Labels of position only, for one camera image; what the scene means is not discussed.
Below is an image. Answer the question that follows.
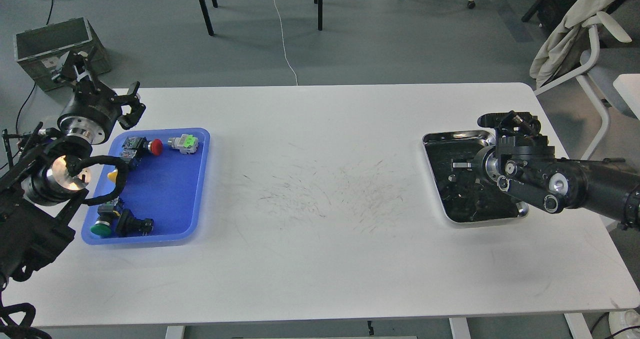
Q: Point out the white office chair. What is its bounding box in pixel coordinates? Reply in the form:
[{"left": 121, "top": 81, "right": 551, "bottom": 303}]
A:
[{"left": 534, "top": 11, "right": 639, "bottom": 161}]

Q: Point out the blue plastic tray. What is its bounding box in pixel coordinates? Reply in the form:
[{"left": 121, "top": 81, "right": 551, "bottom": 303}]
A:
[{"left": 81, "top": 127, "right": 211, "bottom": 247}]

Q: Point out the steel tray with black mat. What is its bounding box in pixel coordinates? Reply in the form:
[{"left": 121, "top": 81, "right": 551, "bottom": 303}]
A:
[{"left": 422, "top": 130, "right": 530, "bottom": 227}]

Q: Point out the green push button switch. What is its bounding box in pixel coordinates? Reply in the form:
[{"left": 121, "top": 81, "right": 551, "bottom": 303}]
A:
[{"left": 89, "top": 203, "right": 124, "bottom": 238}]

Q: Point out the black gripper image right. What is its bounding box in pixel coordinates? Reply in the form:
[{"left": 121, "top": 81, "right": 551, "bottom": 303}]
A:
[{"left": 439, "top": 111, "right": 556, "bottom": 203}]

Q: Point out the grey switch with green tab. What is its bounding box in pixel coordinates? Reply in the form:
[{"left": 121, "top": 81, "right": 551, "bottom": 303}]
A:
[{"left": 166, "top": 134, "right": 199, "bottom": 155}]

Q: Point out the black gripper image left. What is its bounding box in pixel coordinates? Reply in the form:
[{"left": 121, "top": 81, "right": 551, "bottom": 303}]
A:
[{"left": 52, "top": 50, "right": 146, "bottom": 145}]

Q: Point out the yellow push button switch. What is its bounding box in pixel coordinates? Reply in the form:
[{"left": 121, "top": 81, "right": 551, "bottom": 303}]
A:
[{"left": 107, "top": 149, "right": 140, "bottom": 183}]

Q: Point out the white floor cable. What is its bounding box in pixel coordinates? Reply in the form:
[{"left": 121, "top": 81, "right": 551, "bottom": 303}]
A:
[{"left": 268, "top": 0, "right": 299, "bottom": 86}]

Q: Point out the beige cloth on chair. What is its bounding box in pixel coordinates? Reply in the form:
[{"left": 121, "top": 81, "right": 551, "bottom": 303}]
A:
[{"left": 529, "top": 0, "right": 615, "bottom": 88}]

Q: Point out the black table leg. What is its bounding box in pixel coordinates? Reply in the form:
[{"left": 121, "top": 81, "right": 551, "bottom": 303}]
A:
[{"left": 198, "top": 0, "right": 215, "bottom": 37}]

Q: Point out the red mushroom push button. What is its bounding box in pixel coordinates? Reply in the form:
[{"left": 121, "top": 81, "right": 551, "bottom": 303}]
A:
[{"left": 121, "top": 136, "right": 163, "bottom": 158}]

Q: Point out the grey plastic crate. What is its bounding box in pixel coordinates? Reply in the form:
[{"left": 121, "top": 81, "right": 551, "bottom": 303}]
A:
[{"left": 14, "top": 17, "right": 112, "bottom": 92}]

